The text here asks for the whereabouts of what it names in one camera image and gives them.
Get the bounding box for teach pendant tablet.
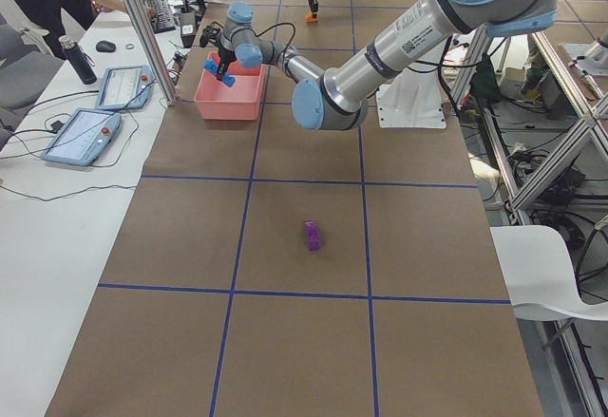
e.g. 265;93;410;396
95;66;156;111
41;108;123;166

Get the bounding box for near teach pendant tablet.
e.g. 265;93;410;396
41;108;123;166

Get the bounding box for black keyboard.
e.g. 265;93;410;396
142;0;176;34

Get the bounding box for black water bottle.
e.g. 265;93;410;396
58;35;97;85

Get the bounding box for far teach pendant tablet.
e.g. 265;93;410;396
95;66;156;111

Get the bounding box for purple toy block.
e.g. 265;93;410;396
304;220;321;252

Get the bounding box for white chair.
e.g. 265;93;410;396
490;225;607;322

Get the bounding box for pink plastic box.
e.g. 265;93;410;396
194;51;265;121

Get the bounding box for brown paper table cover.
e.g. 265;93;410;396
45;0;545;417

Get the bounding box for aluminium frame post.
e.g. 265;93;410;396
123;0;178;106

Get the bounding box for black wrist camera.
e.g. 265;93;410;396
199;23;222;48

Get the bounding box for orange sloped toy block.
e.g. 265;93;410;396
305;12;318;24

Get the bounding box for black braided cable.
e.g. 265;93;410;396
254;21;298;52

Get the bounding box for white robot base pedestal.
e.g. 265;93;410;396
375;69;447;129

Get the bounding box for long blue toy block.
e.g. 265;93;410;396
203;59;236;87

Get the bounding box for black computer mouse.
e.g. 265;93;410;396
95;40;116;53

